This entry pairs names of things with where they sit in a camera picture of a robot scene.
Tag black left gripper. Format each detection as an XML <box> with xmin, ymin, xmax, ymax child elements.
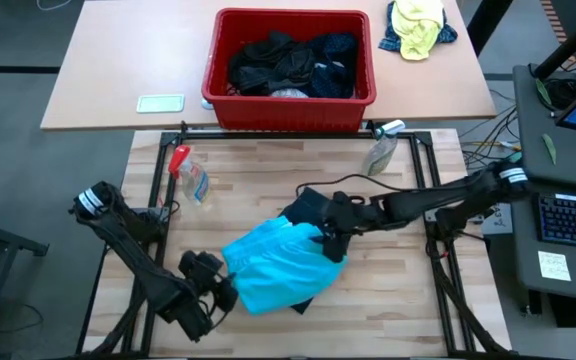
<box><xmin>177</xmin><ymin>249</ymin><xmax>241</xmax><ymax>314</ymax></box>

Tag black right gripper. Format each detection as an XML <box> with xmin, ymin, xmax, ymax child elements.
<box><xmin>319</xmin><ymin>191</ymin><xmax>375</xmax><ymax>264</ymax></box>

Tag dark blue denim jeans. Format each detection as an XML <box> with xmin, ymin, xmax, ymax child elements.
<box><xmin>278</xmin><ymin>186</ymin><xmax>340</xmax><ymax>316</ymax></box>

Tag turquoise shorts white mesh lining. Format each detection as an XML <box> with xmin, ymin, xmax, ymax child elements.
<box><xmin>220</xmin><ymin>216</ymin><xmax>349</xmax><ymax>317</ymax></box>

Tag large red plastic laundry bin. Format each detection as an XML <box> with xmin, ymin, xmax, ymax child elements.
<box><xmin>200</xmin><ymin>6</ymin><xmax>377</xmax><ymax>133</ymax></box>

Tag black garment in bin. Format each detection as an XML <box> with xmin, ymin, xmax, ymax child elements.
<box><xmin>227</xmin><ymin>30</ymin><xmax>318</xmax><ymax>97</ymax></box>

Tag clear spray bottle green nozzle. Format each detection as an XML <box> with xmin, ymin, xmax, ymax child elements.
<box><xmin>360</xmin><ymin>118</ymin><xmax>407</xmax><ymax>178</ymax></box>

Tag Windex spray bottle red trigger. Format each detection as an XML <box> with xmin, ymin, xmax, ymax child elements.
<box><xmin>168</xmin><ymin>144</ymin><xmax>214</xmax><ymax>207</ymax></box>

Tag white paper label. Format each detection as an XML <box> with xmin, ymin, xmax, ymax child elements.
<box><xmin>482</xmin><ymin>202</ymin><xmax>515</xmax><ymax>237</ymax></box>

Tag grey desk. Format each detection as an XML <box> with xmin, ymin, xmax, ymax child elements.
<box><xmin>508</xmin><ymin>177</ymin><xmax>576</xmax><ymax>307</ymax></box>
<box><xmin>511</xmin><ymin>63</ymin><xmax>576</xmax><ymax>191</ymax></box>

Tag white sticky note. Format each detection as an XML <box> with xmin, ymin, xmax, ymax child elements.
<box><xmin>537</xmin><ymin>250</ymin><xmax>573</xmax><ymax>283</ymax></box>

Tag yellow cloth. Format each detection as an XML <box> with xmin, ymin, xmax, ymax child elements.
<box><xmin>390</xmin><ymin>0</ymin><xmax>445</xmax><ymax>62</ymax></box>

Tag green leaf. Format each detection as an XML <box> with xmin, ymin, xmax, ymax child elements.
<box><xmin>541</xmin><ymin>132</ymin><xmax>558</xmax><ymax>167</ymax></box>
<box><xmin>534</xmin><ymin>76</ymin><xmax>552</xmax><ymax>107</ymax></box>

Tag black keyboard blue backlight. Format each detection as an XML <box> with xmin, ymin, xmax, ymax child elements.
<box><xmin>532</xmin><ymin>190</ymin><xmax>576</xmax><ymax>252</ymax></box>

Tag beige side table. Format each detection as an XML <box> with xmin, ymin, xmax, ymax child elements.
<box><xmin>39</xmin><ymin>0</ymin><xmax>498</xmax><ymax>132</ymax></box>

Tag black diagonal pole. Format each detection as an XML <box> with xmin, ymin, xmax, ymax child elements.
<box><xmin>532</xmin><ymin>1</ymin><xmax>576</xmax><ymax>81</ymax></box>
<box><xmin>466</xmin><ymin>0</ymin><xmax>515</xmax><ymax>58</ymax></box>

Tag black aluminium table frame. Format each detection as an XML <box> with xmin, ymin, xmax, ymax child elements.
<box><xmin>74</xmin><ymin>119</ymin><xmax>512</xmax><ymax>360</ymax></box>

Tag black coiled cable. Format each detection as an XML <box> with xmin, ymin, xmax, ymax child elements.
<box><xmin>542</xmin><ymin>76</ymin><xmax>576</xmax><ymax>109</ymax></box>

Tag white cable on floor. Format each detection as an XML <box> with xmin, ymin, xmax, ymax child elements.
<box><xmin>34</xmin><ymin>0</ymin><xmax>75</xmax><ymax>13</ymax></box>

